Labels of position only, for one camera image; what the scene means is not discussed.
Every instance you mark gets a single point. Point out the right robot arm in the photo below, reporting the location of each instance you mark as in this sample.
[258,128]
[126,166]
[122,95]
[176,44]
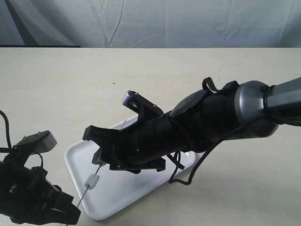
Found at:
[237,111]

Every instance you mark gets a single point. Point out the white rectangular plastic tray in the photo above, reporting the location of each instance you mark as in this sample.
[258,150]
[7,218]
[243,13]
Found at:
[115,190]

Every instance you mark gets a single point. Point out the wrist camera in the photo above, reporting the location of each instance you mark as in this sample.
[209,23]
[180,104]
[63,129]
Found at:
[41,142]
[143,107]

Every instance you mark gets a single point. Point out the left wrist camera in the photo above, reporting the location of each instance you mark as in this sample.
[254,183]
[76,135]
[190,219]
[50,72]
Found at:
[41,142]

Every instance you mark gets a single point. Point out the white marshmallow piece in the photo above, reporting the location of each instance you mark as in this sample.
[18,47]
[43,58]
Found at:
[92,181]

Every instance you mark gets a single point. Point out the white backdrop cloth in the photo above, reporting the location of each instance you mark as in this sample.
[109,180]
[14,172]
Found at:
[151,23]

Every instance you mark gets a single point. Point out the thin metal skewer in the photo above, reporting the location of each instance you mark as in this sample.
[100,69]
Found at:
[119,126]

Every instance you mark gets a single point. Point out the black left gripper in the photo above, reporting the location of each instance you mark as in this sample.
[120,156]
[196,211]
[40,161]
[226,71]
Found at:
[26,196]

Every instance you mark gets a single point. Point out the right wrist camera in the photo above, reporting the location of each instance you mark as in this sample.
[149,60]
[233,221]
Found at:
[143,107]

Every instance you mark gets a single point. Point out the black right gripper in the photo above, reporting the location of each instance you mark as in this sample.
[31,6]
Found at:
[140,146]

